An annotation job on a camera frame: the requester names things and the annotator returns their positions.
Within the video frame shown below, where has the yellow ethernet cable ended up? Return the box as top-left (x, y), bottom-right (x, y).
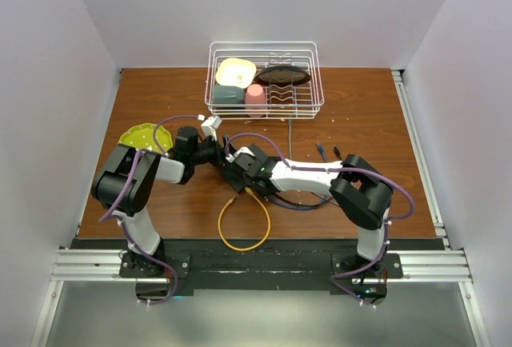
top-left (217, 187), bottom-right (272, 252)

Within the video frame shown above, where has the black ethernet cable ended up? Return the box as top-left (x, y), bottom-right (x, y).
top-left (263, 146), bottom-right (345, 208)

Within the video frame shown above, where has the blue ethernet cable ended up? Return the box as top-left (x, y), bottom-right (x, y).
top-left (267, 142), bottom-right (335, 211)

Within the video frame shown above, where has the grey ethernet cable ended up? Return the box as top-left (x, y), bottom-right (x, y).
top-left (286, 118), bottom-right (295, 160)

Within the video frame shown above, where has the black network switch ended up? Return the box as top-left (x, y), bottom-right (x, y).
top-left (219, 164), bottom-right (248, 193)

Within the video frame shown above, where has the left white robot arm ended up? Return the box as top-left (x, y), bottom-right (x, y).
top-left (91, 126), bottom-right (226, 277)

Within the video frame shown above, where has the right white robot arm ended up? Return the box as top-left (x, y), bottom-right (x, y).
top-left (226, 146), bottom-right (393, 277)

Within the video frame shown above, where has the teal square cup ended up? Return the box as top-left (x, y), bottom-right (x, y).
top-left (212, 85), bottom-right (245, 105)

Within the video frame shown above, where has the pink cup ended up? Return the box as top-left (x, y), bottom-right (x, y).
top-left (245, 83), bottom-right (266, 118)

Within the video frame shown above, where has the green polka dot plate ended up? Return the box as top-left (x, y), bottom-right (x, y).
top-left (118, 123), bottom-right (173, 154)

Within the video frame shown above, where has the yellow square bowl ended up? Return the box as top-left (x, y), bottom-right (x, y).
top-left (215, 58), bottom-right (257, 89)

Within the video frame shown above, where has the dark brown plate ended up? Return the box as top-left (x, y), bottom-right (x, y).
top-left (254, 65), bottom-right (311, 87)

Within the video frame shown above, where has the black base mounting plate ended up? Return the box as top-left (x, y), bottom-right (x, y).
top-left (70, 239), bottom-right (443, 296)

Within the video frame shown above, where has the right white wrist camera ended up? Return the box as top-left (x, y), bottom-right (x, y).
top-left (226, 146), bottom-right (254, 163)

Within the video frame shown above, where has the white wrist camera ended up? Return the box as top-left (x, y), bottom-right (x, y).
top-left (226, 146), bottom-right (254, 163)
top-left (201, 116), bottom-right (222, 141)

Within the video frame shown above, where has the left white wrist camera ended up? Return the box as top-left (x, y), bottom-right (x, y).
top-left (201, 116), bottom-right (222, 141)

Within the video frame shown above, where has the white wire dish rack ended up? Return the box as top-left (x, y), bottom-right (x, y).
top-left (204, 41), bottom-right (325, 120)

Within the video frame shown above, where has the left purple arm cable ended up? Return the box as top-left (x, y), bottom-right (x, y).
top-left (98, 113), bottom-right (206, 306)

